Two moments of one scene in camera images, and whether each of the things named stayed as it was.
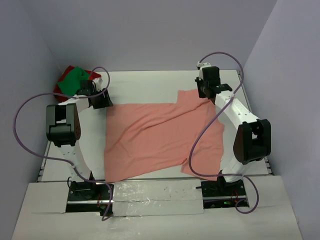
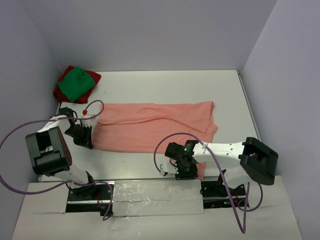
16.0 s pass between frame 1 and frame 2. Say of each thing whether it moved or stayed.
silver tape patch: stayed
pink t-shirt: moved
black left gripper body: moved
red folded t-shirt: stayed
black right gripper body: moved
